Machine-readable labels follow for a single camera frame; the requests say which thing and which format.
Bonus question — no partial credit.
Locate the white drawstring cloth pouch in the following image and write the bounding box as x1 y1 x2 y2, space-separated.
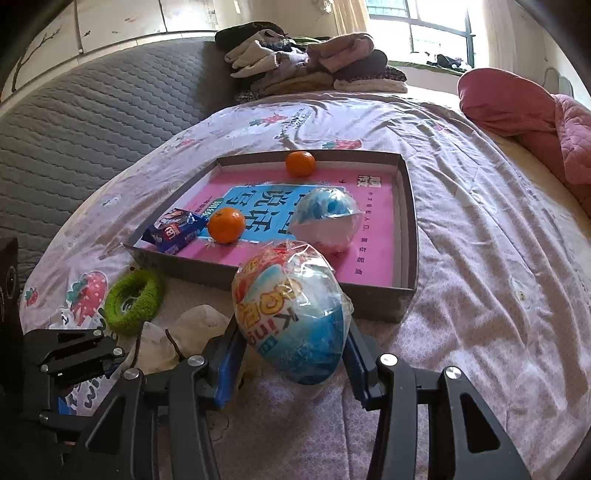
122 305 229 374

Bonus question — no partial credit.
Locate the green fuzzy hair scrunchie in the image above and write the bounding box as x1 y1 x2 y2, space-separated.
103 270 165 337

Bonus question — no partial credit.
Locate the blue Oreo cookie packet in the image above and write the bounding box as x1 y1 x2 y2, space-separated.
141 208 208 255

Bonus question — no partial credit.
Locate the orange tangerine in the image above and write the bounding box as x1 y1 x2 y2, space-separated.
207 207 245 245
284 151 317 178

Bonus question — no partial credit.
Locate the blue white toy egg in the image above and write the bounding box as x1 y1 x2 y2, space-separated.
288 187 363 253

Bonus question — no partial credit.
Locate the pink strawberry print bedsheet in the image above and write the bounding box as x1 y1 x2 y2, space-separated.
20 92 590 479

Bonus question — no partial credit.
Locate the shallow grey cardboard box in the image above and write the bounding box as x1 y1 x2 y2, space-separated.
124 150 419 323

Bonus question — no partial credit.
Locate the grey quilted headboard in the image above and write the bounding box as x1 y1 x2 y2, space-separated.
1 38 236 281

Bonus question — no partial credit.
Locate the pink quilted blanket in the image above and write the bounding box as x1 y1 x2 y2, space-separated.
458 68 591 213

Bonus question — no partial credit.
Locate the pile of folded clothes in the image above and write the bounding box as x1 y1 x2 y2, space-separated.
214 22 408 103

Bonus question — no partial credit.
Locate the beige curtain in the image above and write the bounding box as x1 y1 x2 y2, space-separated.
332 0 370 35

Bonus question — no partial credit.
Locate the window with dark frame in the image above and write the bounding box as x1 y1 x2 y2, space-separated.
366 0 475 68

